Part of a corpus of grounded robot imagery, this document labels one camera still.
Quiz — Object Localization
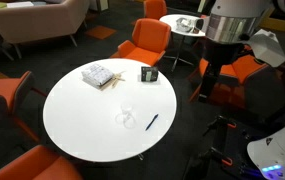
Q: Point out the clear glass mug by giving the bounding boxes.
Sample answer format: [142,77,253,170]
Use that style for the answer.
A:
[114,102,137,130]

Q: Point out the black cardboard box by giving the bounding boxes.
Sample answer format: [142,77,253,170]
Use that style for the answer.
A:
[140,65,159,84]

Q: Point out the black clamp orange handle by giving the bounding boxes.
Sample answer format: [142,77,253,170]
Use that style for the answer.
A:
[198,148,234,168]
[205,114,238,134]

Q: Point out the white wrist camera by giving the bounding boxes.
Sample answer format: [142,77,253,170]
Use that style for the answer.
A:
[246,29,285,68]

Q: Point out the small round white table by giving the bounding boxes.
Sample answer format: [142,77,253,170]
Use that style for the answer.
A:
[159,13,207,72]

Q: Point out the grey plastic bag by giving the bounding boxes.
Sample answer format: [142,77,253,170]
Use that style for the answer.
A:
[175,16,197,34]

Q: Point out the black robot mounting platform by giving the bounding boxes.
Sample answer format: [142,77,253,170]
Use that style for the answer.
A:
[188,116,266,180]

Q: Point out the white cushion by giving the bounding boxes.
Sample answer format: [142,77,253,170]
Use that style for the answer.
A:
[6,1,35,9]

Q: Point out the orange upholstered chair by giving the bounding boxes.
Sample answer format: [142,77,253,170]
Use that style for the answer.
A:
[0,70,48,144]
[110,18,172,67]
[188,53,270,104]
[0,144,83,180]
[143,0,168,20]

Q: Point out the beige sofa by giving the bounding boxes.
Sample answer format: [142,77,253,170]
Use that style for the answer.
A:
[0,0,91,60]

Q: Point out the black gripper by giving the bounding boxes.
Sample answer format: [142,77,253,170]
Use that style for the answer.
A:
[197,40,250,104]

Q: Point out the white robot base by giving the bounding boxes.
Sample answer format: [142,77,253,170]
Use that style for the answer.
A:
[246,114,285,180]

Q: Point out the wooden stick bundle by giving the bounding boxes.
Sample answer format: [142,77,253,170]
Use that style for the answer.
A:
[100,70,127,92]

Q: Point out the blue pen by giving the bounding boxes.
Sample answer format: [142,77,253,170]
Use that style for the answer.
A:
[144,113,160,132]

